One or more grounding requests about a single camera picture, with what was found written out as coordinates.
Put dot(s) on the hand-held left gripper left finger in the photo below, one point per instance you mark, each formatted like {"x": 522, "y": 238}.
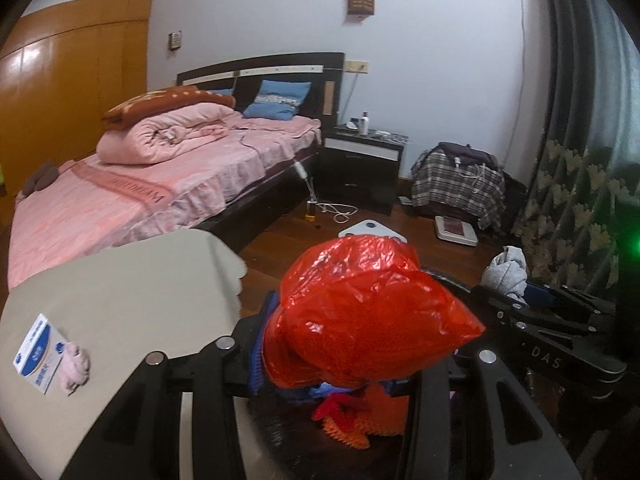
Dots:
{"x": 256, "y": 365}

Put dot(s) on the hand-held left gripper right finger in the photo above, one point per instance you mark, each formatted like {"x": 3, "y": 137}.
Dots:
{"x": 425, "y": 410}

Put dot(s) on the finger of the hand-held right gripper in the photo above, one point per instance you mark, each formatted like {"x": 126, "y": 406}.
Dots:
{"x": 540, "y": 295}
{"x": 500, "y": 305}

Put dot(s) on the grey cloth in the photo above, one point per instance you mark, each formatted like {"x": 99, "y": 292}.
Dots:
{"x": 507, "y": 272}
{"x": 42, "y": 177}

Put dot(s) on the orange foam net sleeve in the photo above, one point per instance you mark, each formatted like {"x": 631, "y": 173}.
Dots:
{"x": 370, "y": 420}

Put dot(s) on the red plastic bag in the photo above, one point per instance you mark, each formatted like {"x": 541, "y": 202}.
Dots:
{"x": 370, "y": 305}

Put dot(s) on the scale with red panel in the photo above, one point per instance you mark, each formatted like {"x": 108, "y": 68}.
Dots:
{"x": 455, "y": 230}

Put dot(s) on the grey floral curtain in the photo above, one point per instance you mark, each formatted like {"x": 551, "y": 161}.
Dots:
{"x": 575, "y": 185}

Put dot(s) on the plaid garment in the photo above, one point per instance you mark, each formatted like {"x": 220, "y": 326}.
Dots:
{"x": 450, "y": 190}

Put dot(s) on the white bathroom scale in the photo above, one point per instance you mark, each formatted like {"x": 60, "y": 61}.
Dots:
{"x": 367, "y": 227}

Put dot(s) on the dark purple garment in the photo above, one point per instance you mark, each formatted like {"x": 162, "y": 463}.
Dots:
{"x": 465, "y": 152}

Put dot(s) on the black white nightstand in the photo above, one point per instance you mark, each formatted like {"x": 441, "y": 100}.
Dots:
{"x": 360, "y": 170}

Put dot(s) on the bed with pink sheet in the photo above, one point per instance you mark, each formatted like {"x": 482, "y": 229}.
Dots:
{"x": 150, "y": 195}

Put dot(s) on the white blue tissue box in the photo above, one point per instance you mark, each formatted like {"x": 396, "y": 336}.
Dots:
{"x": 37, "y": 352}

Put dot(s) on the white bottle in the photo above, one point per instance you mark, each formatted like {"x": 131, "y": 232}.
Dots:
{"x": 364, "y": 124}

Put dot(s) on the folded pink quilt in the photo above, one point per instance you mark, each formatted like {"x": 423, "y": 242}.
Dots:
{"x": 160, "y": 135}

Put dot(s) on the blue patterned pillow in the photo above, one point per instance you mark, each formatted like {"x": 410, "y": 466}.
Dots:
{"x": 280, "y": 97}

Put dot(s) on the folded brown blanket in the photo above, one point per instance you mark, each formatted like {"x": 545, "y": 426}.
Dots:
{"x": 160, "y": 102}

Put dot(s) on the dark wooden headboard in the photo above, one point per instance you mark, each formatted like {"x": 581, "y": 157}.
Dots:
{"x": 300, "y": 67}

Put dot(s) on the wooden wardrobe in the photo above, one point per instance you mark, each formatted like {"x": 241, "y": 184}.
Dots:
{"x": 75, "y": 70}

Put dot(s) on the wall socket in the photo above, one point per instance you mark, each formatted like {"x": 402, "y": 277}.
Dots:
{"x": 357, "y": 66}

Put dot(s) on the brown woven wall lamp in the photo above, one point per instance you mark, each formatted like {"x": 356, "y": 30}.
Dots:
{"x": 361, "y": 1}

